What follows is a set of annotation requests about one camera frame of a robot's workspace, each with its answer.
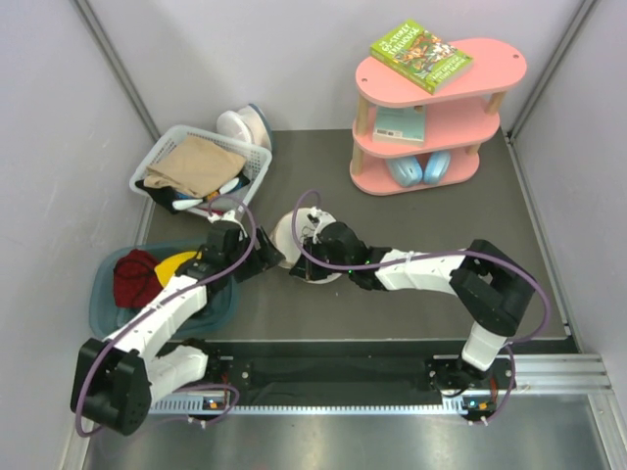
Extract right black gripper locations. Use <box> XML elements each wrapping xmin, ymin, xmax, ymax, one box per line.
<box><xmin>291</xmin><ymin>237</ymin><xmax>354</xmax><ymax>282</ymax></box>

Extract light blue headphones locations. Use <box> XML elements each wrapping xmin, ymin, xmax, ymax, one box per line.
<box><xmin>386</xmin><ymin>151</ymin><xmax>452</xmax><ymax>188</ymax></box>

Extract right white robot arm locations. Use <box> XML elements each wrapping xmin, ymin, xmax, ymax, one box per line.
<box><xmin>291</xmin><ymin>220</ymin><xmax>537</xmax><ymax>388</ymax></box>

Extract green paperback book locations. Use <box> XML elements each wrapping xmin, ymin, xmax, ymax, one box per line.
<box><xmin>370</xmin><ymin>20</ymin><xmax>474</xmax><ymax>95</ymax></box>

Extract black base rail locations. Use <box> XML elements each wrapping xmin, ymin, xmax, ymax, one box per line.
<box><xmin>188</xmin><ymin>339</ymin><xmax>514</xmax><ymax>406</ymax></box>

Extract beige folded cloth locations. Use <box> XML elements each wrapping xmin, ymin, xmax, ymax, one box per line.
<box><xmin>143</xmin><ymin>136</ymin><xmax>246</xmax><ymax>198</ymax></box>

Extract yellow cloth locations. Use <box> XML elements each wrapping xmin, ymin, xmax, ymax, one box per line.
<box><xmin>154</xmin><ymin>251</ymin><xmax>200</xmax><ymax>288</ymax></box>

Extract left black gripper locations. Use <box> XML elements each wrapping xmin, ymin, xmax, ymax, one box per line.
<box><xmin>225</xmin><ymin>225</ymin><xmax>284</xmax><ymax>283</ymax></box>

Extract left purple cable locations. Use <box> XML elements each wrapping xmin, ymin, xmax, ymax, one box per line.
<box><xmin>75</xmin><ymin>195</ymin><xmax>259</xmax><ymax>437</ymax></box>

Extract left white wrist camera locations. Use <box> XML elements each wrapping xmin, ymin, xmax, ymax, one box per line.
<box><xmin>207</xmin><ymin>210</ymin><xmax>243</xmax><ymax>227</ymax></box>

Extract teal plastic tub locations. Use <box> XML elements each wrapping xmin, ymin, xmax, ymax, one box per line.
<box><xmin>88</xmin><ymin>239</ymin><xmax>240</xmax><ymax>341</ymax></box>

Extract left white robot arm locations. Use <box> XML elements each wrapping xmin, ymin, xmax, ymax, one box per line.
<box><xmin>71</xmin><ymin>219</ymin><xmax>285</xmax><ymax>437</ymax></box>

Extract teal book on shelf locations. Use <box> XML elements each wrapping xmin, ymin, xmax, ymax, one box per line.
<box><xmin>372</xmin><ymin>106</ymin><xmax>426</xmax><ymax>146</ymax></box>

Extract pink three-tier shelf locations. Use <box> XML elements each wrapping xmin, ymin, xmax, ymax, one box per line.
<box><xmin>350</xmin><ymin>38</ymin><xmax>527</xmax><ymax>196</ymax></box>

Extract black white garment in basket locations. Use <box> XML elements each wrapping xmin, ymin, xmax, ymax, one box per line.
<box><xmin>133</xmin><ymin>172</ymin><xmax>251</xmax><ymax>214</ymax></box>

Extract dark red knit cloth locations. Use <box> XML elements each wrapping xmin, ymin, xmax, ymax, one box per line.
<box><xmin>113</xmin><ymin>249</ymin><xmax>163</xmax><ymax>309</ymax></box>

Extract white plastic basket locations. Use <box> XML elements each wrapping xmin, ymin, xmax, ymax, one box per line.
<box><xmin>128</xmin><ymin>124</ymin><xmax>272</xmax><ymax>217</ymax></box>

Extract white mesh laundry bag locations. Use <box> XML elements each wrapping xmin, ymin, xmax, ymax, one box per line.
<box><xmin>270</xmin><ymin>208</ymin><xmax>341</xmax><ymax>285</ymax></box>

